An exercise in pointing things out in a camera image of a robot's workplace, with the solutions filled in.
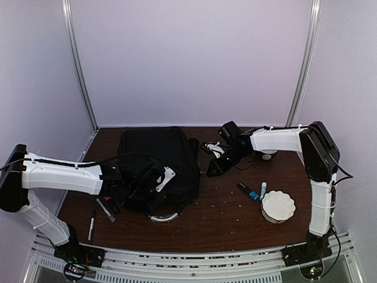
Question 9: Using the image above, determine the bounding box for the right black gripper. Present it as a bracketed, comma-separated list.
[207, 146, 248, 176]

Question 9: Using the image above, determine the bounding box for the white marker teal label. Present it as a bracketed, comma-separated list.
[260, 182, 267, 200]

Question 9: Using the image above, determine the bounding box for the black student bag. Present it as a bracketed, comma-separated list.
[115, 127, 200, 223]

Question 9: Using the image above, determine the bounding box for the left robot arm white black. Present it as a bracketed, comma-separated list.
[1, 144, 136, 262]

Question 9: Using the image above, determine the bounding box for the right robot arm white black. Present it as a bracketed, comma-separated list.
[201, 121, 340, 261]

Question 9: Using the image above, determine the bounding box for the blue cap black highlighter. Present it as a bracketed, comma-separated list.
[236, 182, 259, 200]

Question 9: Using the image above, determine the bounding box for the dark bowl white inside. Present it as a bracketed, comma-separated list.
[257, 150, 277, 161]

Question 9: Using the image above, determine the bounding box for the white scalloped dish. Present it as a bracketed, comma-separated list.
[261, 190, 296, 224]

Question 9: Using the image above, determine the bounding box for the pink cap black highlighter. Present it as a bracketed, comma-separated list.
[105, 198, 120, 215]

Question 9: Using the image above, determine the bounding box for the dark blue pen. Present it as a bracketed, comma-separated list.
[88, 209, 96, 242]

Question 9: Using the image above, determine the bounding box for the right aluminium wall post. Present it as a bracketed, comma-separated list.
[286, 0, 322, 127]

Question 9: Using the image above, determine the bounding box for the aluminium wall post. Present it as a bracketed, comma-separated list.
[286, 0, 322, 127]
[61, 0, 99, 131]

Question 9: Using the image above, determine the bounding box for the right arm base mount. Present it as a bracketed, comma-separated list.
[282, 243, 332, 281]

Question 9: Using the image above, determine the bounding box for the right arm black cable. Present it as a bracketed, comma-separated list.
[312, 125, 354, 180]

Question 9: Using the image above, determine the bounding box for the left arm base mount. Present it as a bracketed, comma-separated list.
[54, 244, 105, 282]

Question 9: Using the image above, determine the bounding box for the aluminium front rail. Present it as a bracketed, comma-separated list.
[22, 231, 361, 283]

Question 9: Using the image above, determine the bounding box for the left aluminium wall post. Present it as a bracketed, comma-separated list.
[61, 0, 99, 131]

